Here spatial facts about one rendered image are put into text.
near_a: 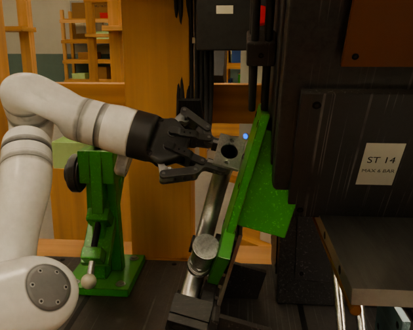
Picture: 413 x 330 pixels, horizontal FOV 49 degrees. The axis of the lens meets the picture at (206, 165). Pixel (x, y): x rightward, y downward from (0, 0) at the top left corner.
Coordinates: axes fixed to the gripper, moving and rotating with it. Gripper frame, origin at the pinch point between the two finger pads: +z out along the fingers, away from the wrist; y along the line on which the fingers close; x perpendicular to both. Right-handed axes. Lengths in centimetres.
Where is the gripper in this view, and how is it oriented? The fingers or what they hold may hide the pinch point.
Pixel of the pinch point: (221, 156)
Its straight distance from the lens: 69.8
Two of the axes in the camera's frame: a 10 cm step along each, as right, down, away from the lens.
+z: 9.7, 2.6, -0.1
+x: -1.1, 4.7, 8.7
